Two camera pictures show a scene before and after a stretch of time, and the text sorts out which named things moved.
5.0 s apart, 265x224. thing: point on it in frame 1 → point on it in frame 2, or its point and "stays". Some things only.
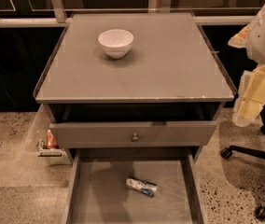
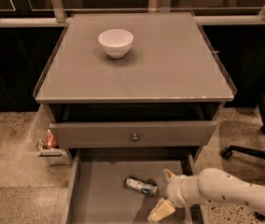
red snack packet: [50, 142] stays
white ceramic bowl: [116, 43] stays
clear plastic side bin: [42, 139] stays
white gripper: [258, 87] → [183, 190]
